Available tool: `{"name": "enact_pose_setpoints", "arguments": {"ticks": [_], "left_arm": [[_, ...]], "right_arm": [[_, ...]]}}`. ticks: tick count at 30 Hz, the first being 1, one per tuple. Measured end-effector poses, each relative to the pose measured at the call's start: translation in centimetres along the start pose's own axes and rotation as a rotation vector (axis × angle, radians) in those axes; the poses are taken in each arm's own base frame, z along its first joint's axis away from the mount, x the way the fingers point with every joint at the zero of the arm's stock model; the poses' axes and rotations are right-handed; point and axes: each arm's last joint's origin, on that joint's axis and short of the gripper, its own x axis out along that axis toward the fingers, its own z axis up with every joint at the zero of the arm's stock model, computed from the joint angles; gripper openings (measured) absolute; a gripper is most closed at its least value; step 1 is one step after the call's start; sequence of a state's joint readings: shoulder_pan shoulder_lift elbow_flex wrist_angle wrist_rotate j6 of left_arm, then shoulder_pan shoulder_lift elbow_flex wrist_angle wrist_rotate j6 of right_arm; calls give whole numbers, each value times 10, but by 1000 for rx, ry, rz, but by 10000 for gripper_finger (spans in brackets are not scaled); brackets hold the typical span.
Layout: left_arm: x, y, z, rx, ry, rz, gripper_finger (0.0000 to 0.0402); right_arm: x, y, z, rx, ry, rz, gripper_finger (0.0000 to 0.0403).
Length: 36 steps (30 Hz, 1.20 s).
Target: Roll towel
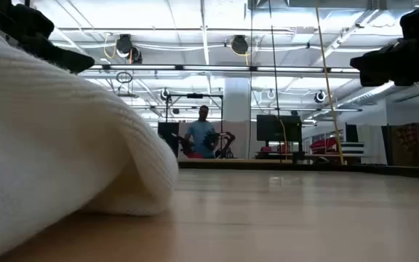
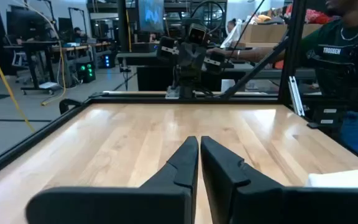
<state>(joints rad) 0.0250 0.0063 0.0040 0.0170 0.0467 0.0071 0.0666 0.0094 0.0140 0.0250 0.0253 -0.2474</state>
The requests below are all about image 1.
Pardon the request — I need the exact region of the long ceiling light bar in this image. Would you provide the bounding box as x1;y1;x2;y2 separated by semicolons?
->
87;64;362;73

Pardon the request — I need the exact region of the black white striped stack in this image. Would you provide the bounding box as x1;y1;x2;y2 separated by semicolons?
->
340;140;366;156

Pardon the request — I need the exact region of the black display screen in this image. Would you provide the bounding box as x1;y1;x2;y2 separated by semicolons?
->
255;114;303;143

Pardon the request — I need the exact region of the black hanging cable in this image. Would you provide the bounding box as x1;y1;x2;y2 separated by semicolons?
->
268;0;283;163

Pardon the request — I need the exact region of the black panel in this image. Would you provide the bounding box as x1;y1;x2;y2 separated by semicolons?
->
345;123;359;143
157;122;180;158

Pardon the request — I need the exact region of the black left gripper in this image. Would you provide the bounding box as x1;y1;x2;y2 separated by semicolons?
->
0;0;96;74

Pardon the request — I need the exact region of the brown patterned panel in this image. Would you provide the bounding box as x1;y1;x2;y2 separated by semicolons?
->
381;122;419;167

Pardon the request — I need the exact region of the white pillar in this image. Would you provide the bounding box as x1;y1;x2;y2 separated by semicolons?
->
223;77;252;160

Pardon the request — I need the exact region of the white plaid towel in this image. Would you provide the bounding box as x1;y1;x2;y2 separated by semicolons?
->
0;13;180;262

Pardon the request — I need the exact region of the person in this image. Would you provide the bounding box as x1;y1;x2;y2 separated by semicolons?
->
183;105;218;159

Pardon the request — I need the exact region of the red object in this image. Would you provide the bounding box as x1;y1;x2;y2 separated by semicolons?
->
309;136;340;156

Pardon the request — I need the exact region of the black camera rig frame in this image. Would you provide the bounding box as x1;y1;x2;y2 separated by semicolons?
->
164;93;225;159

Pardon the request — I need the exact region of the yellow cable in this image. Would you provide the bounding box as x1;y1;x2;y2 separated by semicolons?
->
314;0;345;165

